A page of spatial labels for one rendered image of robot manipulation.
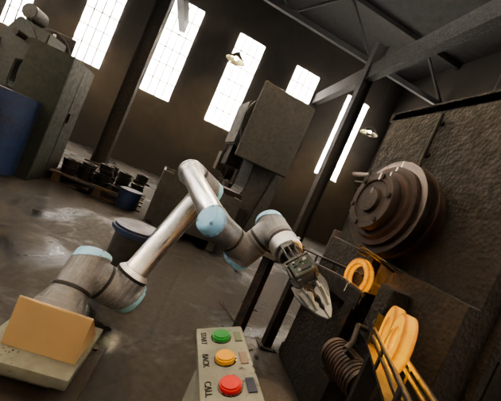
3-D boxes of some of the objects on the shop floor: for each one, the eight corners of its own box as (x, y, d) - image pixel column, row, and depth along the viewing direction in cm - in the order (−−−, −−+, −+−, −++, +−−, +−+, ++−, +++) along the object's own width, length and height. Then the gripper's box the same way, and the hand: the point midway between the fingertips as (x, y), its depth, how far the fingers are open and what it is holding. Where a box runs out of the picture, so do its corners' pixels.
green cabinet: (-18, 164, 320) (32, 36, 315) (17, 163, 388) (60, 58, 382) (29, 181, 332) (78, 58, 326) (56, 177, 400) (97, 75, 394)
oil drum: (26, 175, 353) (54, 107, 349) (-5, 177, 295) (27, 95, 292) (-29, 154, 338) (-1, 83, 335) (-73, 153, 281) (-40, 67, 277)
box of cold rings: (211, 236, 451) (231, 190, 448) (219, 255, 372) (244, 198, 369) (145, 213, 419) (166, 162, 416) (139, 227, 340) (165, 165, 337)
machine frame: (361, 374, 217) (461, 156, 210) (522, 573, 112) (733, 151, 105) (275, 348, 199) (382, 110, 192) (372, 557, 94) (614, 49, 88)
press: (-47, 108, 603) (1, -16, 592) (-1, 120, 719) (40, 17, 708) (17, 135, 612) (66, 14, 602) (52, 142, 729) (93, 41, 718)
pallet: (142, 202, 486) (153, 178, 484) (138, 212, 409) (151, 183, 408) (64, 173, 447) (75, 147, 445) (44, 179, 370) (57, 147, 369)
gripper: (270, 248, 80) (307, 313, 64) (300, 234, 81) (343, 294, 65) (277, 266, 86) (313, 331, 69) (305, 253, 86) (347, 313, 70)
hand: (326, 314), depth 70 cm, fingers closed
